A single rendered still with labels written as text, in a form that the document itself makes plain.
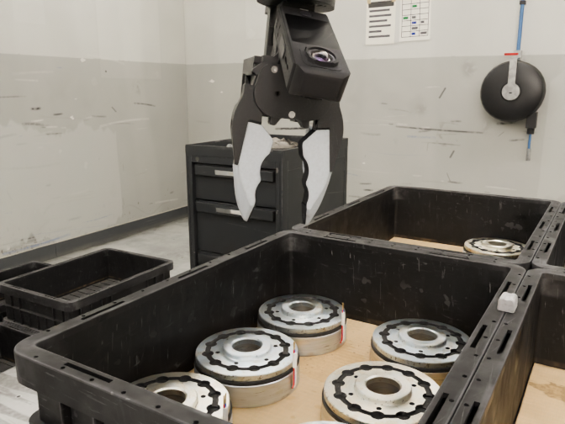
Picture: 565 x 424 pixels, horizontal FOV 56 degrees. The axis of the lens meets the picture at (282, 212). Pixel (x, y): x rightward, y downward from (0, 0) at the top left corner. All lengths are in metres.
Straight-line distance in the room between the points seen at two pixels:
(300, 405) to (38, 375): 0.23
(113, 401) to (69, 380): 0.04
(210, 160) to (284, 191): 0.34
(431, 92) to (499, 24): 0.57
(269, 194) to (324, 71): 1.61
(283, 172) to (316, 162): 1.45
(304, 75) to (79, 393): 0.27
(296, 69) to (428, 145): 3.47
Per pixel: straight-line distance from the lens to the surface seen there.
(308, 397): 0.53
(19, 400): 0.85
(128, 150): 4.32
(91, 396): 0.38
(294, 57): 0.41
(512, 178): 3.78
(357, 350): 0.62
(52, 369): 0.41
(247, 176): 0.49
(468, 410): 0.35
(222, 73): 4.59
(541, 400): 0.58
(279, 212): 1.98
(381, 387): 0.51
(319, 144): 0.50
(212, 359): 0.54
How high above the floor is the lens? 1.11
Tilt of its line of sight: 13 degrees down
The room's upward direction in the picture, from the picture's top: straight up
